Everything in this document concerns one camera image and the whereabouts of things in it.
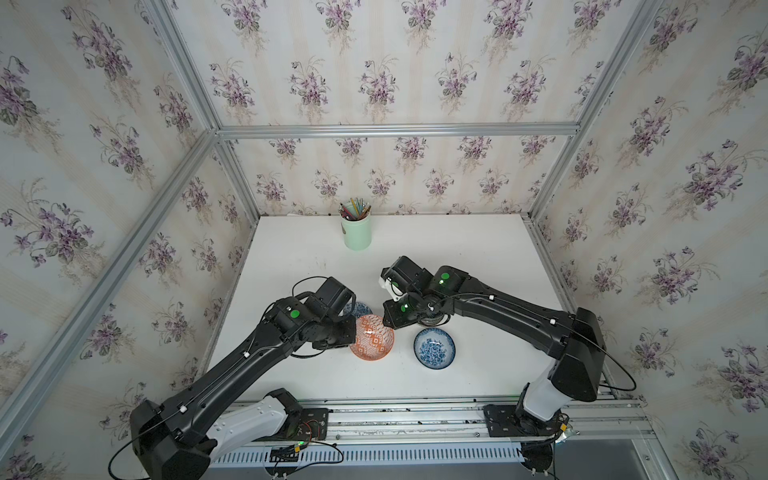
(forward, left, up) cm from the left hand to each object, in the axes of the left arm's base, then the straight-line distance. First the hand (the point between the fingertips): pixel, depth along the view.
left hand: (359, 341), depth 72 cm
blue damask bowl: (+15, +1, -12) cm, 19 cm away
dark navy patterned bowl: (+9, -21, -8) cm, 24 cm away
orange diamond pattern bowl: (+2, -3, -4) cm, 6 cm away
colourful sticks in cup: (+48, +3, -2) cm, 49 cm away
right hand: (+5, -7, 0) cm, 8 cm away
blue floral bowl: (+3, -21, -14) cm, 26 cm away
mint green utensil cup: (+42, +3, -7) cm, 43 cm away
